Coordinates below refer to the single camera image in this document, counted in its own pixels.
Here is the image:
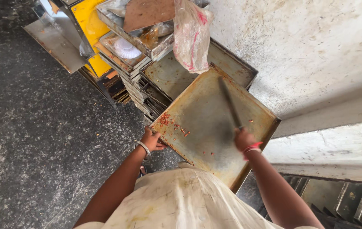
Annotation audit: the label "person's right hand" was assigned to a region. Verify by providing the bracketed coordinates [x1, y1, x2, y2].
[234, 127, 259, 152]

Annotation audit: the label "person's left hand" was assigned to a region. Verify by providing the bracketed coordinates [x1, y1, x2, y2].
[140, 126, 168, 152]

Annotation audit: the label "large rusty metal baking tray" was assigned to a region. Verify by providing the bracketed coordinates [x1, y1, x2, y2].
[149, 63, 281, 193]

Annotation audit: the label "metal scraper knife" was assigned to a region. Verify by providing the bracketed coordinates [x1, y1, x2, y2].
[218, 76, 243, 130]

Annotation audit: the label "silver metal bangle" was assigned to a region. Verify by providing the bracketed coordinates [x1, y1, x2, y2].
[135, 141, 152, 161]

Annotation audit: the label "red thread wristband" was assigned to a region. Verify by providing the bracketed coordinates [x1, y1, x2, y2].
[242, 142, 263, 161]

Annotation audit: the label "red crumb scraps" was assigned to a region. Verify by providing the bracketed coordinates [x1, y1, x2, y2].
[157, 112, 191, 138]

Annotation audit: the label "stack of metal baking trays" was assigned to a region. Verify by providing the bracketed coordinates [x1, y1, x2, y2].
[117, 71, 173, 123]

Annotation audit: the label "person's cream shirt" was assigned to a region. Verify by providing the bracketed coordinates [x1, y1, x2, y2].
[74, 162, 319, 229]

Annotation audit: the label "empty grey metal baking tray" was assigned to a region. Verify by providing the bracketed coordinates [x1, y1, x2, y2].
[140, 38, 258, 102]

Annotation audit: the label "metal tray with white lid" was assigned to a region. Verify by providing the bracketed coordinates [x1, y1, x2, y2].
[94, 31, 152, 78]

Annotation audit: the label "deep metal tray with bags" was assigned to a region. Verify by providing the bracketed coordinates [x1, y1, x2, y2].
[96, 0, 210, 62]

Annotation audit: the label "metal tray rack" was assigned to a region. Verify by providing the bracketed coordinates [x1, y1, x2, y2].
[257, 173, 362, 229]

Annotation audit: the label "clear plastic bag red print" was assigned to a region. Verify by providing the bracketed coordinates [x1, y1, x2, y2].
[173, 0, 215, 74]

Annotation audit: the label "yellow metal machine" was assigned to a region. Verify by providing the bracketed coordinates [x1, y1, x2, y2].
[61, 0, 127, 105]

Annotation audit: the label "brown cardboard sheet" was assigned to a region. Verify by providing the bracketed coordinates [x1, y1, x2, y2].
[123, 0, 176, 33]

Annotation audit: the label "steel machine chute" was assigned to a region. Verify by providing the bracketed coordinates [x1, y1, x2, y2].
[23, 0, 96, 74]

